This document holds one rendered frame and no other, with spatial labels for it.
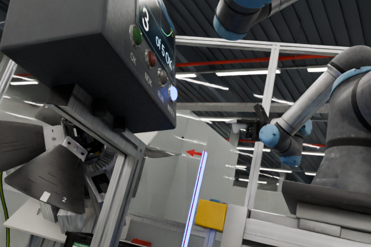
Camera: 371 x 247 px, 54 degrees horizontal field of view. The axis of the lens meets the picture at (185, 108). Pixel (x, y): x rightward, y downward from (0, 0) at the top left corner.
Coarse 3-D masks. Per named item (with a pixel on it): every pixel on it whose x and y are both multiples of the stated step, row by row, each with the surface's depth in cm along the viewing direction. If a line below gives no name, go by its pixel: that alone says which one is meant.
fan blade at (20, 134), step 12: (0, 120) 124; (0, 132) 121; (12, 132) 122; (24, 132) 122; (36, 132) 122; (0, 144) 119; (12, 144) 120; (24, 144) 121; (36, 144) 122; (0, 156) 118; (12, 156) 119; (24, 156) 120; (36, 156) 121; (0, 168) 116
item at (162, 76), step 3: (159, 69) 49; (162, 69) 50; (159, 72) 48; (162, 72) 49; (165, 72) 49; (159, 75) 48; (162, 75) 48; (165, 75) 49; (159, 78) 48; (162, 78) 48; (165, 78) 49; (159, 81) 48; (162, 81) 49; (165, 81) 49; (162, 84) 49; (165, 84) 49; (162, 87) 49
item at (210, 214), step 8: (200, 200) 129; (200, 208) 128; (208, 208) 127; (216, 208) 127; (224, 208) 126; (200, 216) 127; (208, 216) 126; (216, 216) 126; (224, 216) 125; (200, 224) 126; (208, 224) 125; (216, 224) 124; (224, 224) 126
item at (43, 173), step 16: (32, 160) 103; (48, 160) 105; (64, 160) 109; (80, 160) 115; (16, 176) 96; (32, 176) 98; (48, 176) 101; (64, 176) 105; (80, 176) 110; (32, 192) 95; (48, 192) 97; (64, 192) 100; (80, 192) 105; (64, 208) 96; (80, 208) 99
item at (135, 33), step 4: (132, 28) 40; (136, 28) 40; (132, 32) 40; (136, 32) 40; (140, 32) 40; (132, 36) 39; (136, 36) 40; (140, 36) 40; (132, 40) 39; (136, 40) 40; (140, 40) 40; (132, 44) 40; (136, 44) 40; (140, 44) 41; (136, 48) 40
